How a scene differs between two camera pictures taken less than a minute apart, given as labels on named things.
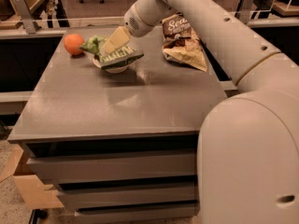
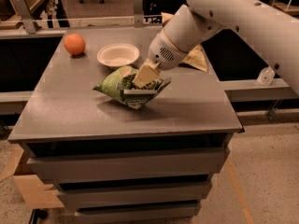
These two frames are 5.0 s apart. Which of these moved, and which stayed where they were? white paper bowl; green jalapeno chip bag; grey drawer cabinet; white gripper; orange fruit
Moved: green jalapeno chip bag; white gripper; white paper bowl
Stayed: orange fruit; grey drawer cabinet
